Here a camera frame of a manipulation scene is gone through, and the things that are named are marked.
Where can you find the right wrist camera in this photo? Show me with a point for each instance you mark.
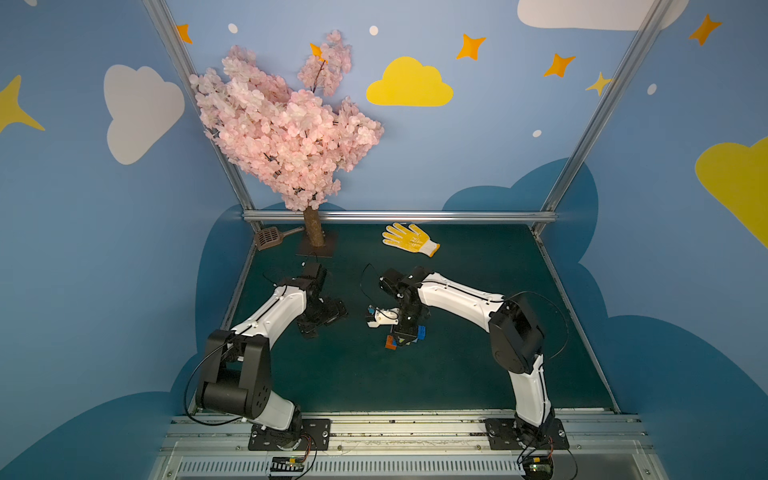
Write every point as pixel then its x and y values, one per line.
pixel 377 317

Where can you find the aluminium back frame rail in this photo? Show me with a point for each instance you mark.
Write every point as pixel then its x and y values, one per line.
pixel 442 217

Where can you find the yellow dotted work glove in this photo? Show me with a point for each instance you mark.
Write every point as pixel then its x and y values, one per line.
pixel 409 238

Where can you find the left electronics board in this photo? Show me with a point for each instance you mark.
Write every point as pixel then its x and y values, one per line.
pixel 286 467

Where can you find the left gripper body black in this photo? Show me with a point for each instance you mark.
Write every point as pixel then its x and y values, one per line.
pixel 327 310

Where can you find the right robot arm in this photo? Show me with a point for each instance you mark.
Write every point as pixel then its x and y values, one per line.
pixel 516 337

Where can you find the dark square tree base plate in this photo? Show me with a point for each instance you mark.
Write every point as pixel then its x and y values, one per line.
pixel 327 250

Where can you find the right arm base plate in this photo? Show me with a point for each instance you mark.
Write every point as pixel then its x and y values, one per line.
pixel 512 433

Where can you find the pink cherry blossom tree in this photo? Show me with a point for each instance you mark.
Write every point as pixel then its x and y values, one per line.
pixel 291 140

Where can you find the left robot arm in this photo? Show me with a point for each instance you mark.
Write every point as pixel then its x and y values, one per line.
pixel 235 374

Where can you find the brown slotted plastic scoop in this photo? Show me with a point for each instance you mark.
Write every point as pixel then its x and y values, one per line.
pixel 270 237

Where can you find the aluminium front rail assembly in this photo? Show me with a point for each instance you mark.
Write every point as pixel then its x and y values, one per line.
pixel 442 444

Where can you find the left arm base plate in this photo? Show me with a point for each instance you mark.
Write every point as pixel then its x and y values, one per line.
pixel 313 433

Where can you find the right electronics board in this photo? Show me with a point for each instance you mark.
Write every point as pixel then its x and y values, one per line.
pixel 537 468

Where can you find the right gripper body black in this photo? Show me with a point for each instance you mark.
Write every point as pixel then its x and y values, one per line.
pixel 405 327

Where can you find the right aluminium frame post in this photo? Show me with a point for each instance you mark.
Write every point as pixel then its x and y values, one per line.
pixel 638 49

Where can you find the electronics board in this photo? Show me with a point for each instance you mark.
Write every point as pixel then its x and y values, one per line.
pixel 537 468
pixel 286 467

